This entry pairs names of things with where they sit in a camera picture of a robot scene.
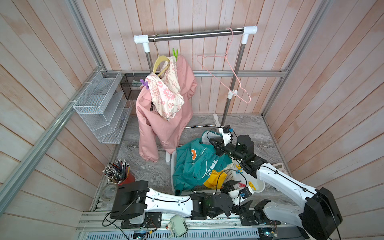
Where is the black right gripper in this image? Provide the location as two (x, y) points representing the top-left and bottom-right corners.
(209, 138), (246, 165)

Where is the yellow jacket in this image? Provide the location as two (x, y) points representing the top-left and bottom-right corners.
(204, 170), (228, 190)

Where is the green sweatshirt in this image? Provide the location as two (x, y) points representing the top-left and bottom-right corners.
(172, 131), (233, 196)

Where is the pink jacket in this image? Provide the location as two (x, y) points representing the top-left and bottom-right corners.
(136, 56), (198, 163)

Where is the floral pink white garment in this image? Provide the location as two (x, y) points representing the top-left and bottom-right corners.
(146, 57), (185, 121)

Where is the yellow-green plastic hanger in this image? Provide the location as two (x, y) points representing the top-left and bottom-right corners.
(152, 56), (170, 77)

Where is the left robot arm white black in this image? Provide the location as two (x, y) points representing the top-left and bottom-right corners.
(109, 181), (242, 220)

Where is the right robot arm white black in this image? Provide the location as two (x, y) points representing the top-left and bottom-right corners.
(209, 135), (343, 240)

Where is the white perforated laundry basket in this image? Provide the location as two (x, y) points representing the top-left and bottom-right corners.
(171, 148), (235, 196)

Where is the white plastic tray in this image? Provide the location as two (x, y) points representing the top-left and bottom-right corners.
(234, 169), (265, 193)

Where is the pink white calculator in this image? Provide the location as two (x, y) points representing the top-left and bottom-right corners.
(273, 163), (289, 175)

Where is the purple clothespin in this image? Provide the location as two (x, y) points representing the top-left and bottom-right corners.
(140, 79), (149, 90)

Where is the red cup of pencils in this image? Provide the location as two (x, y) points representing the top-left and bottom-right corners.
(103, 160), (136, 186)

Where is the metal clothes rack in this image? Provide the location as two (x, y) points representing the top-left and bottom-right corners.
(134, 26), (258, 126)

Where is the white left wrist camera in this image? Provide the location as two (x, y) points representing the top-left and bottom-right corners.
(228, 187), (254, 206)

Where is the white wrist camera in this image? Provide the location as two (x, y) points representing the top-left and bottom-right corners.
(228, 187), (254, 206)
(219, 125), (233, 146)

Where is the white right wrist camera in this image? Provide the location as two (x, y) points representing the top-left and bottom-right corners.
(219, 125), (233, 146)

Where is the green-white box on rail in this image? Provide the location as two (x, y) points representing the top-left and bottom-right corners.
(166, 215), (188, 238)

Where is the dark mesh wall basket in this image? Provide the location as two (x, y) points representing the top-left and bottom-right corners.
(120, 73), (148, 101)

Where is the white wire mesh wall shelf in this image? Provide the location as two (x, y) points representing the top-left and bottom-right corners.
(74, 71), (132, 144)

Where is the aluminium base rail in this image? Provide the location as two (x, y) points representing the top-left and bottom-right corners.
(74, 212), (303, 240)

